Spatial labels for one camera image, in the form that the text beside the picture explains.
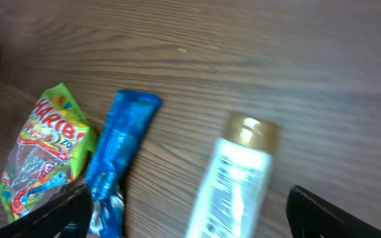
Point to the green gummy candy bag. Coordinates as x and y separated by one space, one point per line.
50 152

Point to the blue cookie packet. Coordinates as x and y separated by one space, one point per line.
125 126

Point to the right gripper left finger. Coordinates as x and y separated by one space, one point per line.
67 216

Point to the white tube with gold cap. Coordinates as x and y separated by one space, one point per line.
231 194

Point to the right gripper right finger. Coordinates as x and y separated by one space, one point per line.
310 216

